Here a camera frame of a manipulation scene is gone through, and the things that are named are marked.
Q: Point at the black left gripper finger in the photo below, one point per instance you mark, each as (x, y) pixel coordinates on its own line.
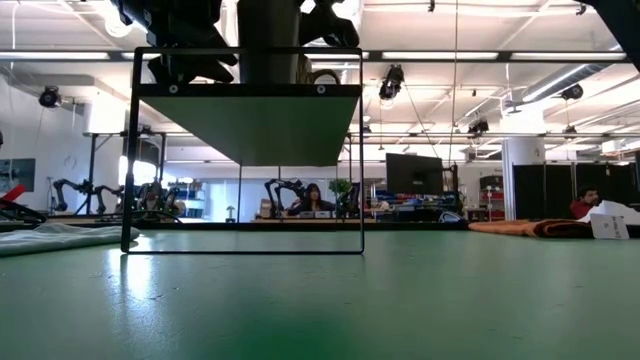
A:
(190, 72)
(222, 47)

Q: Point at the tall black cup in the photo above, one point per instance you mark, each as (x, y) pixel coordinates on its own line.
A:
(268, 40)

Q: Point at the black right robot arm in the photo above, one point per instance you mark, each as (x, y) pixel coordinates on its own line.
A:
(625, 25)

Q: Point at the black background robot arm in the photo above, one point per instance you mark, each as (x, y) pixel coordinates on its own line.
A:
(82, 192)
(160, 197)
(282, 192)

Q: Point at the brown cardboard box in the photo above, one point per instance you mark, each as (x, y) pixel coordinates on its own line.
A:
(265, 207)

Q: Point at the green potted plant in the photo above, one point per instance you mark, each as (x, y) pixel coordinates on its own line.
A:
(340, 186)

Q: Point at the black computer monitor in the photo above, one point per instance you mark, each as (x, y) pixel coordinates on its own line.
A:
(414, 174)

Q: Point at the seated person at desk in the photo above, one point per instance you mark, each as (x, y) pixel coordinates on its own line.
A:
(311, 199)

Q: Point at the white folded cloth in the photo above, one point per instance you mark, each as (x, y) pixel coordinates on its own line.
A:
(55, 237)

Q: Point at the black room partition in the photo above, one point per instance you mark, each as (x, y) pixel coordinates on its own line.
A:
(555, 190)

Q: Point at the orange brown folded cloth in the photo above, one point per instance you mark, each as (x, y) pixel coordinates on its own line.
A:
(535, 229)

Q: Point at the person in red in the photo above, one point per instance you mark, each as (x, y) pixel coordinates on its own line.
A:
(585, 202)

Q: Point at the white paper tag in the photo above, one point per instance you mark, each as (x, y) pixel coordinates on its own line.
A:
(609, 227)

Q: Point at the black ceiling camera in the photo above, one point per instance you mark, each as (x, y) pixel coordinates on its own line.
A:
(391, 82)
(49, 96)
(478, 126)

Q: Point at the black metal frame shelf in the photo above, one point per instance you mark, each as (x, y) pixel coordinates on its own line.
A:
(255, 125)

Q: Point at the black metal stand frame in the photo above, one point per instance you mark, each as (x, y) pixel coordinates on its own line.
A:
(91, 170)

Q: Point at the dark wall picture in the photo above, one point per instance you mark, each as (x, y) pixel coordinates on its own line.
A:
(17, 174)

